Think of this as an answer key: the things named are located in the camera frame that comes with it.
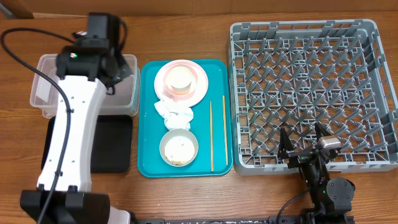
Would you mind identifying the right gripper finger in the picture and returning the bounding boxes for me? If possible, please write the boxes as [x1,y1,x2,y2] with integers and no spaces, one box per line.
[314,122,331,139]
[279,128,294,152]

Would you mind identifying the white napkin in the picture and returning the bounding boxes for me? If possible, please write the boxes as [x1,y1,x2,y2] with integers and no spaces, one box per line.
[154,98,194,131]

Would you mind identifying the grey bowl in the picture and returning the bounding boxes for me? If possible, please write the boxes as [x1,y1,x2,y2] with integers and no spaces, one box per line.
[159,129,198,167]

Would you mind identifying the rice leftovers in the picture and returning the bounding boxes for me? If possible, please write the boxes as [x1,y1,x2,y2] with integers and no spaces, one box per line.
[164,136,195,166]

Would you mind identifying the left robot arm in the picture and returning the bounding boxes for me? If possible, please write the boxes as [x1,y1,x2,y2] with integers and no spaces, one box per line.
[20,46,134,223]

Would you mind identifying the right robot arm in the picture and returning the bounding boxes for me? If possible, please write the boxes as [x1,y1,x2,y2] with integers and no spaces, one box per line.
[275,123,356,223]

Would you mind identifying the grey dishwasher rack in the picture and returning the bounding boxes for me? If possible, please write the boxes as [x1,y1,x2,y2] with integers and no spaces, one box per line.
[228,19,397,175]

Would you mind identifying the clear plastic bin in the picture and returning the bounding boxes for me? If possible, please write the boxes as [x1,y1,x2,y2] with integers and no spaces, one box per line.
[30,54,140,118]

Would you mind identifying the cream paper cup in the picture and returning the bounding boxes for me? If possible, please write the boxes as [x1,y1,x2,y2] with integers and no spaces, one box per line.
[168,66,192,95]

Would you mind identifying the black tray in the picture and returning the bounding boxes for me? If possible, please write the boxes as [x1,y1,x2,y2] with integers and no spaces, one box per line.
[40,114,134,174]

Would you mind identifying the teal serving tray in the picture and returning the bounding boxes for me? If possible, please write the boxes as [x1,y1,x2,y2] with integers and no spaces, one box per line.
[137,59,233,178]

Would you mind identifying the pink plate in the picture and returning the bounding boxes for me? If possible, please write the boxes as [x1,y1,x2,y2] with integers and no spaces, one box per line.
[154,60,209,107]

